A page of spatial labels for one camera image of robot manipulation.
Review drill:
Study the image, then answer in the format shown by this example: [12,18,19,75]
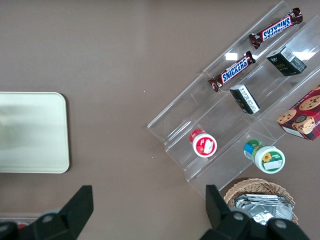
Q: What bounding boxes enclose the green label white-lid jar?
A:
[243,139,286,175]

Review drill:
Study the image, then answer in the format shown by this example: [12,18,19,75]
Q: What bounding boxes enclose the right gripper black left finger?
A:
[0,184,95,240]

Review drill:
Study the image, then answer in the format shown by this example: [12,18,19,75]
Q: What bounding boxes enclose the clear acrylic tiered shelf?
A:
[146,0,320,201]

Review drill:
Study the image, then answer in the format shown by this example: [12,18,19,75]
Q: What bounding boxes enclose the red chocolate chip cookie box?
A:
[276,84,320,142]

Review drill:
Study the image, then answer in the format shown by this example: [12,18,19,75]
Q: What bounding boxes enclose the red label white-lid jar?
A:
[189,128,218,159]

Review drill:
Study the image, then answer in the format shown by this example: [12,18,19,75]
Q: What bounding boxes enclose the Snickers chocolate bar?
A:
[248,7,304,50]
[207,50,257,93]

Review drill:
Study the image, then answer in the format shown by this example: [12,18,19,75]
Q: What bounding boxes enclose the cream rectangular tray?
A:
[0,91,70,174]

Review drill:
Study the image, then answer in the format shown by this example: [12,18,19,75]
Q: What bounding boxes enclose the light wicker basket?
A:
[223,177,300,227]

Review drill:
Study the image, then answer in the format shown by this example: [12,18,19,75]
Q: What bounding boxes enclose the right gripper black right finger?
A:
[201,184,311,240]

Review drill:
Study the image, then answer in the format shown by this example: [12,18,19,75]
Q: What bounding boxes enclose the stacked aluminium foil containers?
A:
[233,192,295,227]

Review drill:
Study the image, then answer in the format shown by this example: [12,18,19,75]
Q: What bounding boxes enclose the clear acrylic bottle rack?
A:
[0,212,43,230]

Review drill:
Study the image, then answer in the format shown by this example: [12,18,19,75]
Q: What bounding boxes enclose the small black carton box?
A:
[229,84,261,115]
[266,46,308,77]

